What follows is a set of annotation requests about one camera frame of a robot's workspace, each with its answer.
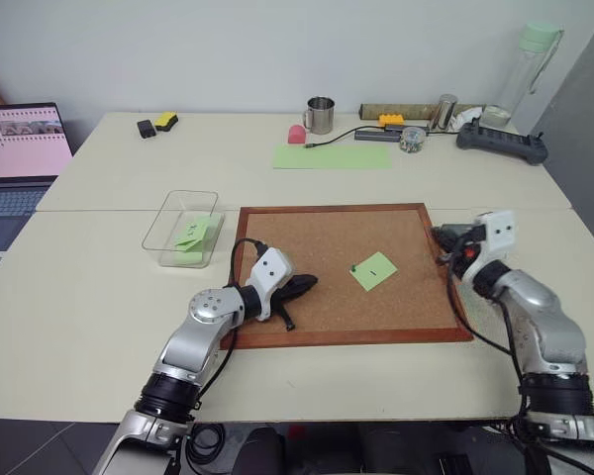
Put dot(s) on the green sticky note stack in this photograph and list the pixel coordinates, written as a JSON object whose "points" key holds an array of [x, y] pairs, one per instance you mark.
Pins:
{"points": [[188, 255]]}

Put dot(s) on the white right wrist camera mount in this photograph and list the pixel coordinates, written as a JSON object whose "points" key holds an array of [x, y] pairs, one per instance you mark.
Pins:
{"points": [[500, 231]]}

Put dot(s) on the clear bottle with green lid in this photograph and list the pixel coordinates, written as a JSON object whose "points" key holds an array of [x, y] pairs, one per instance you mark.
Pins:
{"points": [[524, 74]]}

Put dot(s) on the yellow and black eraser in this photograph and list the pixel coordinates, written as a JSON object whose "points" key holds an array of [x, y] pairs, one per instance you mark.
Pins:
{"points": [[166, 122]]}

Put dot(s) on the clear plastic box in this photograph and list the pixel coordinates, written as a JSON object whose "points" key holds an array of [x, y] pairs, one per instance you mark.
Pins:
{"points": [[188, 200]]}

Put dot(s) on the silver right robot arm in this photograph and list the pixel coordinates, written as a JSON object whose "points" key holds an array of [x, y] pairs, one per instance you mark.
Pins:
{"points": [[544, 321]]}

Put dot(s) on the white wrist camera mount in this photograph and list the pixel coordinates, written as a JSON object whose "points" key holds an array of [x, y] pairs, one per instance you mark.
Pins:
{"points": [[500, 231], [269, 267]]}

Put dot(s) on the large green paper sheet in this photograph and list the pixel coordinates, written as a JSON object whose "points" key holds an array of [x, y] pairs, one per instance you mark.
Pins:
{"points": [[331, 156]]}

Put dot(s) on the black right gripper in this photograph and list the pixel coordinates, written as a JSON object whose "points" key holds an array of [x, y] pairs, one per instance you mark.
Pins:
{"points": [[466, 250]]}

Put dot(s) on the clear jar of pushpins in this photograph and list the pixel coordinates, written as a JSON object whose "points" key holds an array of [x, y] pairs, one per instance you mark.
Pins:
{"points": [[412, 140]]}

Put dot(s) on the yellow toy brick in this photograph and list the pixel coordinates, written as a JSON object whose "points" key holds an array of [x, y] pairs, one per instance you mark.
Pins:
{"points": [[392, 120]]}

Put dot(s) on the black flat hub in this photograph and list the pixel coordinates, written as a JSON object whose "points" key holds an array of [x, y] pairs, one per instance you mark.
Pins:
{"points": [[376, 135]]}

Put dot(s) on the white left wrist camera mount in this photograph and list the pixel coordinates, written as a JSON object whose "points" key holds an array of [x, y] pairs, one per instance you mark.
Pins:
{"points": [[269, 267]]}

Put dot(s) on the pink rounded block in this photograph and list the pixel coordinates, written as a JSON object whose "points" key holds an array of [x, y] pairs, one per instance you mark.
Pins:
{"points": [[297, 135]]}

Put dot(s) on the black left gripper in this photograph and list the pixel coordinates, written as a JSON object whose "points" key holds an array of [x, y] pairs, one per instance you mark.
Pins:
{"points": [[286, 296]]}

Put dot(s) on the white crumpled cloth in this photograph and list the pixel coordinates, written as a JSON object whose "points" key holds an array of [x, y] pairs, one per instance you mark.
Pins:
{"points": [[467, 120]]}

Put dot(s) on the shiny metal cup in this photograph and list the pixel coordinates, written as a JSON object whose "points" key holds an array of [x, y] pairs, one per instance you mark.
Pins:
{"points": [[443, 113]]}

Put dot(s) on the small black box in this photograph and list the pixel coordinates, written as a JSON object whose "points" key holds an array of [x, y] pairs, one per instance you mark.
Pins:
{"points": [[146, 128]]}

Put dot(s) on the black handheld controller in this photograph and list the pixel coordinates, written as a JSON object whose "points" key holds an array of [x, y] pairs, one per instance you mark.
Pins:
{"points": [[500, 142]]}

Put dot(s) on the green note with pen mark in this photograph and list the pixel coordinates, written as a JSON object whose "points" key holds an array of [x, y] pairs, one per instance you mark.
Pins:
{"points": [[194, 230]]}

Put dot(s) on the open laptop with pink screen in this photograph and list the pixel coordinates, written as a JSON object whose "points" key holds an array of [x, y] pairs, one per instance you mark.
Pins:
{"points": [[15, 143]]}

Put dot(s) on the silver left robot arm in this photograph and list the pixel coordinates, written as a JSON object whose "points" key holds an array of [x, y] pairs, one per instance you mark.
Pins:
{"points": [[205, 341]]}

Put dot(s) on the wood framed cork board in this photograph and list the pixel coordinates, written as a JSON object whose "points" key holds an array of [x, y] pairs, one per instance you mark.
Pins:
{"points": [[326, 297]]}

